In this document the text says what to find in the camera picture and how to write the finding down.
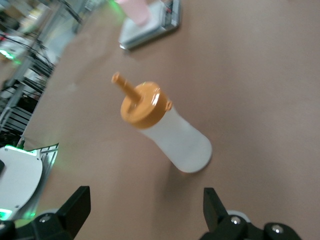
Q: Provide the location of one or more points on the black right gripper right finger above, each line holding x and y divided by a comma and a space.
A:
216, 220

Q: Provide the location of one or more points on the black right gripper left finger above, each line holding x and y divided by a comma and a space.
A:
72, 217

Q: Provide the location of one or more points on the translucent sauce bottle orange cap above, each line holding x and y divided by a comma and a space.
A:
175, 145

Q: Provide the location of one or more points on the pink plastic cup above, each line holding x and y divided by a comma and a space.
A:
137, 10

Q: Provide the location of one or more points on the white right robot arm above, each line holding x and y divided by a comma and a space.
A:
17, 172

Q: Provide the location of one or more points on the metal background rack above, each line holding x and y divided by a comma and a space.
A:
25, 62

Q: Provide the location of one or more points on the silver digital kitchen scale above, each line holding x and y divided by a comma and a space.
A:
150, 32

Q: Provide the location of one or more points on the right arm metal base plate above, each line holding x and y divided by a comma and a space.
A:
48, 152

